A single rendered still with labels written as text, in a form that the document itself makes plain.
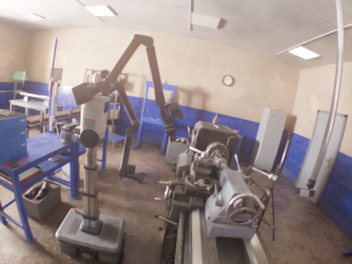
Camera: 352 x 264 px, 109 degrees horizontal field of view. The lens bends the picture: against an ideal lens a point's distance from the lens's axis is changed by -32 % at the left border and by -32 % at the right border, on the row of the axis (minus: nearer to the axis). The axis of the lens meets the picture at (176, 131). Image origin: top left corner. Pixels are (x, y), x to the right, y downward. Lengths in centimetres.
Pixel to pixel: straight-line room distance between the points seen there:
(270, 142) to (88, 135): 497
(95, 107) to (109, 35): 506
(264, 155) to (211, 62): 312
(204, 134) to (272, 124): 358
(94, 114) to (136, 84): 435
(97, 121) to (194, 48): 459
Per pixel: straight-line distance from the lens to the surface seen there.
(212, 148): 202
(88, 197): 171
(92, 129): 140
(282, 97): 622
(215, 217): 121
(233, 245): 143
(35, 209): 239
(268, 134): 553
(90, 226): 193
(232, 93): 559
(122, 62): 117
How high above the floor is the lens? 164
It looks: 12 degrees down
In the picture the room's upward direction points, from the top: 11 degrees clockwise
